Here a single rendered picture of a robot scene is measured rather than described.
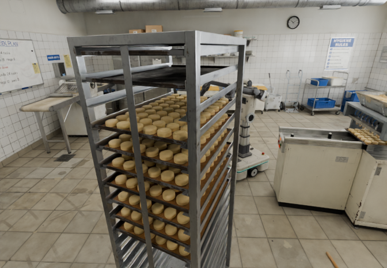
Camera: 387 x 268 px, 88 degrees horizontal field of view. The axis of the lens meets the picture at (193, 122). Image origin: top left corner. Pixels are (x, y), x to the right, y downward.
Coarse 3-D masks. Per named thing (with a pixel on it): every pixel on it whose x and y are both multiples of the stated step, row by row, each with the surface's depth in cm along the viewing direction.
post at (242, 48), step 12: (240, 48) 103; (240, 60) 105; (240, 72) 107; (240, 84) 109; (240, 96) 111; (240, 108) 113; (240, 120) 118; (228, 228) 146; (228, 240) 150; (228, 252) 154; (228, 264) 158
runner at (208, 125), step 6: (234, 102) 111; (222, 108) 92; (228, 108) 100; (216, 114) 84; (222, 114) 92; (210, 120) 78; (216, 120) 84; (204, 126) 73; (210, 126) 79; (204, 132) 73
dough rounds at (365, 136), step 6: (354, 132) 212; (360, 132) 212; (366, 132) 211; (360, 138) 202; (366, 138) 197; (372, 138) 197; (378, 138) 199; (366, 144) 190; (372, 144) 190; (378, 144) 189; (384, 144) 187
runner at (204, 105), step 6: (234, 84) 106; (222, 90) 87; (228, 90) 96; (216, 96) 80; (222, 96) 88; (204, 102) 69; (210, 102) 75; (204, 108) 70; (186, 114) 58; (180, 120) 59; (186, 120) 58
